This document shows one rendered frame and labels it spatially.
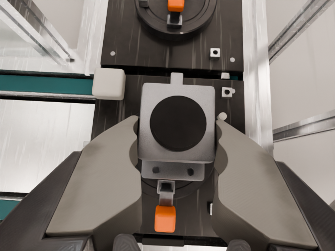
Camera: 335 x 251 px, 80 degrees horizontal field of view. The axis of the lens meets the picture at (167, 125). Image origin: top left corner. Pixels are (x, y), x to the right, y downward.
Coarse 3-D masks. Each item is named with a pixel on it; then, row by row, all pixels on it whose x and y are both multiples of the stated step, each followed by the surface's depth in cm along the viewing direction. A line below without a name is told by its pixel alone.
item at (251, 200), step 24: (216, 144) 12; (240, 144) 10; (216, 168) 10; (240, 168) 8; (264, 168) 8; (216, 192) 8; (240, 192) 7; (264, 192) 7; (288, 192) 7; (216, 216) 7; (240, 216) 6; (264, 216) 6; (288, 216) 6; (264, 240) 6; (288, 240) 6; (312, 240) 6
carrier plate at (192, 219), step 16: (128, 80) 33; (144, 80) 33; (160, 80) 33; (192, 80) 33; (208, 80) 33; (224, 80) 33; (128, 96) 32; (240, 96) 32; (96, 112) 32; (112, 112) 32; (128, 112) 32; (224, 112) 32; (240, 112) 32; (96, 128) 31; (240, 128) 31; (208, 192) 30; (144, 208) 29; (176, 208) 29; (192, 208) 29; (208, 208) 29; (144, 224) 29; (176, 224) 29; (192, 224) 29; (208, 224) 29
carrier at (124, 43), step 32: (128, 0) 36; (160, 0) 34; (192, 0) 34; (224, 0) 36; (128, 32) 35; (160, 32) 33; (192, 32) 33; (224, 32) 35; (128, 64) 33; (160, 64) 33; (192, 64) 33; (224, 64) 34
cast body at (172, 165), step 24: (144, 96) 12; (168, 96) 12; (192, 96) 12; (144, 120) 11; (168, 120) 10; (192, 120) 10; (144, 144) 11; (168, 144) 10; (192, 144) 10; (144, 168) 14; (168, 168) 14; (192, 168) 14
